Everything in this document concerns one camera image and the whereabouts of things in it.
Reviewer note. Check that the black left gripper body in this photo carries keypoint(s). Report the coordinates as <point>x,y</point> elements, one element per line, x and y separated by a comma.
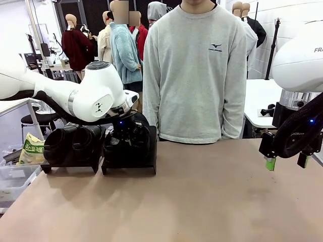
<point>126,131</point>

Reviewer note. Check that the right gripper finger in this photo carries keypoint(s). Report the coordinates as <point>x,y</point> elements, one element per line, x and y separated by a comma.
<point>304,158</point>
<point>268,151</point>

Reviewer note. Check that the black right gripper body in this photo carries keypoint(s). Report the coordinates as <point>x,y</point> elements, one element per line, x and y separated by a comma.
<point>278,116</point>

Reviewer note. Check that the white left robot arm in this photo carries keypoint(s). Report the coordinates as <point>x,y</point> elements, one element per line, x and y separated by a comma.
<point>96,83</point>

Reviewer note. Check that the person's left forearm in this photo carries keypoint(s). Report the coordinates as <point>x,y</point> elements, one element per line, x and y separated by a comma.
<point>233,111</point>

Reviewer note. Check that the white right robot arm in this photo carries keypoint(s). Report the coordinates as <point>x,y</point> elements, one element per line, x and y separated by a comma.
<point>297,65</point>

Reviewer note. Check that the person's right forearm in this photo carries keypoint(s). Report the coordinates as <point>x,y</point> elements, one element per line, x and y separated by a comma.
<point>151,111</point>

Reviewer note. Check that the black shoe stand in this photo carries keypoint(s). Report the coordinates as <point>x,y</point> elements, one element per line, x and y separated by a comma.
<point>153,151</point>
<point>96,167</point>

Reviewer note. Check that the black light stand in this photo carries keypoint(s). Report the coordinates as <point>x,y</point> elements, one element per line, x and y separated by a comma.
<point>31,50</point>

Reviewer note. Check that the black tripod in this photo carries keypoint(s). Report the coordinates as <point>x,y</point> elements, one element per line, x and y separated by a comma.
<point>272,50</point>

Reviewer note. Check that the person in grey sweatshirt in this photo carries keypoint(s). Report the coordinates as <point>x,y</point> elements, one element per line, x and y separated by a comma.
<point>194,88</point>

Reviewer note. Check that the mannequin in light blue fleece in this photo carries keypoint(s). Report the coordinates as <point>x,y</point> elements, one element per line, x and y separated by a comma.
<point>125,50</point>

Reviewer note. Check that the mannequin in white shirt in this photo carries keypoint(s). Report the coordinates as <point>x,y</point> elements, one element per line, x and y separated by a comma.
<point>252,37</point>

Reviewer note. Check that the mannequin in beige jacket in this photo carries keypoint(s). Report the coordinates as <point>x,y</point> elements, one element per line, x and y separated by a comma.
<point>104,48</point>

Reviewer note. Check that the mannequin in black garment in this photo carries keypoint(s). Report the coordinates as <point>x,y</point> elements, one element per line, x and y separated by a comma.
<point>258,30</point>

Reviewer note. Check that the black chair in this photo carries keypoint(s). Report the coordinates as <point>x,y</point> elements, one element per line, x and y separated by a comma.
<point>32,121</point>

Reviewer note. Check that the mannequin in red jacket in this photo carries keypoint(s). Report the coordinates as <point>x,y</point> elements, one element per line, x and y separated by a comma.
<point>142,37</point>

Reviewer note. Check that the green yellow snack bag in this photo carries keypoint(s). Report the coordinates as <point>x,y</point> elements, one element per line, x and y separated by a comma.
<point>31,151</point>

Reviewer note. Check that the mannequin in dark red sweater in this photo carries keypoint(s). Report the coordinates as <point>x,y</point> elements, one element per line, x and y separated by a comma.
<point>75,48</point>

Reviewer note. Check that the white table with leg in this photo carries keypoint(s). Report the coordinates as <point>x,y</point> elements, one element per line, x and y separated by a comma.
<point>12,106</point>

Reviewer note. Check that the clear plastic bin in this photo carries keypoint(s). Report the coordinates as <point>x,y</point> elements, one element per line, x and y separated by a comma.
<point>15,181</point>

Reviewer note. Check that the mannequin in grey hoodie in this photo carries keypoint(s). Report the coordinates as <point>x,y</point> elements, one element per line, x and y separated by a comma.
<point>155,11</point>

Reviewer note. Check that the silver metal pole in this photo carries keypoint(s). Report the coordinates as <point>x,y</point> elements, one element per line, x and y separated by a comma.
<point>38,30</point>

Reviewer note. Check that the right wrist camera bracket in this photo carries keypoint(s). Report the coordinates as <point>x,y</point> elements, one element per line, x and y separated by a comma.
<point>267,111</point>

